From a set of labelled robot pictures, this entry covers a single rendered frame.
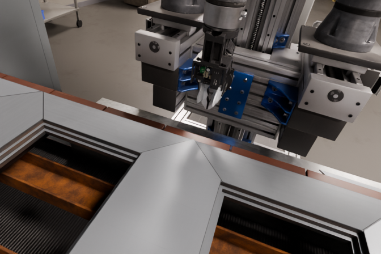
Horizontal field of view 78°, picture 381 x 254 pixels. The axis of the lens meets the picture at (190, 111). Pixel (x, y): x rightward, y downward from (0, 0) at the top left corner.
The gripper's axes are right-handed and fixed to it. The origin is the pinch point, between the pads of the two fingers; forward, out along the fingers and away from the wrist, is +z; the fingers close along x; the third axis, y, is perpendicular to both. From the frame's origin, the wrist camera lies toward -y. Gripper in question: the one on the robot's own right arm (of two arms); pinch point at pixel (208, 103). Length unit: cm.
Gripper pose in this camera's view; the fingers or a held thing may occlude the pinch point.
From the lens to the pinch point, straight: 60.4
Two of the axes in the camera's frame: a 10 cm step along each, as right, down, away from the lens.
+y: -3.3, 5.4, -7.8
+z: -1.1, 8.0, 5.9
